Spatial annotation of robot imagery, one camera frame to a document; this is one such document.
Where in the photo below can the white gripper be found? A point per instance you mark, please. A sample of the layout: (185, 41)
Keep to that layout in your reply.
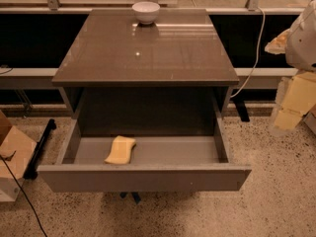
(302, 48)

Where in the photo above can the yellow sponge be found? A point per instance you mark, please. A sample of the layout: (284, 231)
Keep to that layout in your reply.
(121, 150)

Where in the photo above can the grey cabinet with glossy top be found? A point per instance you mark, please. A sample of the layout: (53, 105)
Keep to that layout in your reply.
(122, 78)

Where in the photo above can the open grey top drawer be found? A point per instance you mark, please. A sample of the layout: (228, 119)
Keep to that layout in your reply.
(181, 145)

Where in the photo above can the black table foot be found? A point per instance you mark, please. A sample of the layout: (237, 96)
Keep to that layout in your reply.
(240, 106)

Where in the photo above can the white ceramic bowl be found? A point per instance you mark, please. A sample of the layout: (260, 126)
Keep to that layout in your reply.
(146, 12)

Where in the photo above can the black metal bar on floor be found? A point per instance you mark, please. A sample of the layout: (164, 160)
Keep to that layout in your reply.
(31, 171)

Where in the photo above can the cardboard box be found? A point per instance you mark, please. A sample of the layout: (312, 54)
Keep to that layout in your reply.
(16, 149)

